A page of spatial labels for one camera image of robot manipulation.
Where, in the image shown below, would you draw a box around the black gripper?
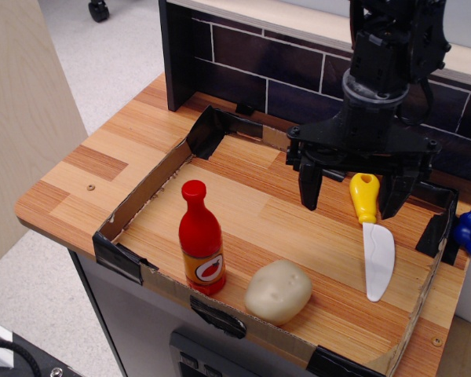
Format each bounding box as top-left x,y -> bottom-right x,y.
286,71 -> 440,220

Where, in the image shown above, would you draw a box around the red hot sauce bottle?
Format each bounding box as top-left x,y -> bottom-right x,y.
179,180 -> 226,296

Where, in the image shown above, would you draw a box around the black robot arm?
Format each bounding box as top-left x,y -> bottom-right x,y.
286,1 -> 451,218

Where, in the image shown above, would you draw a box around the cardboard fence with black tape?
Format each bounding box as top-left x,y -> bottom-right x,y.
93,108 -> 458,376

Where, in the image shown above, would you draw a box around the dark tile backsplash panel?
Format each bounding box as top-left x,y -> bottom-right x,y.
159,1 -> 471,181

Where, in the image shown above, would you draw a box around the beige toy potato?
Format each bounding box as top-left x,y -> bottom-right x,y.
244,260 -> 312,326

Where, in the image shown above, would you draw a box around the black caster wheel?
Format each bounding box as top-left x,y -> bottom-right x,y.
88,0 -> 110,23

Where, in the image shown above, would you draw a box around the light wooden board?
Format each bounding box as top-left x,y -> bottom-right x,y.
0,1 -> 87,259

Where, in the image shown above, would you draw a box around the yellow handled toy knife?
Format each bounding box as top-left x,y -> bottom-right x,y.
349,173 -> 396,302

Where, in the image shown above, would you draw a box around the black cable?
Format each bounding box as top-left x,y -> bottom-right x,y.
0,339 -> 44,377

